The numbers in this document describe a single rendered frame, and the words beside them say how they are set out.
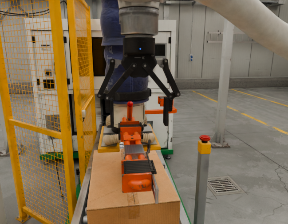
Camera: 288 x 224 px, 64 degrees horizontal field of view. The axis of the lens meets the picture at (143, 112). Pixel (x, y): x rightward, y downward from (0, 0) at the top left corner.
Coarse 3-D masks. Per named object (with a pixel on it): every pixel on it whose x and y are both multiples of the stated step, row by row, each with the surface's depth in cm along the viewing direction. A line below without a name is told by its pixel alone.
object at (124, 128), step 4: (120, 124) 98; (124, 124) 98; (128, 124) 98; (132, 124) 98; (136, 124) 98; (140, 124) 95; (120, 128) 90; (124, 128) 91; (128, 128) 91; (132, 128) 91; (136, 128) 91; (140, 128) 91; (120, 132) 91; (128, 132) 91; (132, 132) 91; (140, 132) 92; (120, 136) 92; (140, 136) 92; (132, 140) 92
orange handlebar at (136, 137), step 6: (174, 108) 127; (132, 120) 106; (126, 132) 90; (126, 138) 83; (132, 138) 83; (138, 138) 83; (126, 144) 79; (126, 156) 70; (138, 156) 71; (144, 156) 71; (132, 180) 57; (138, 180) 57; (144, 180) 57; (132, 186) 56; (138, 186) 56; (144, 186) 56
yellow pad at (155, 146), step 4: (144, 124) 129; (148, 124) 137; (152, 128) 132; (148, 132) 117; (156, 140) 114; (144, 144) 109; (152, 144) 110; (156, 144) 110; (144, 148) 107; (152, 148) 107; (156, 148) 108; (160, 148) 108
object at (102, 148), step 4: (100, 136) 120; (100, 140) 114; (100, 144) 110; (104, 144) 108; (112, 144) 108; (116, 144) 110; (100, 148) 105; (104, 148) 105; (108, 148) 105; (112, 148) 105; (116, 148) 106; (100, 152) 105
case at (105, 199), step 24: (96, 168) 128; (120, 168) 128; (96, 192) 106; (120, 192) 106; (144, 192) 106; (168, 192) 106; (96, 216) 96; (120, 216) 98; (144, 216) 100; (168, 216) 102
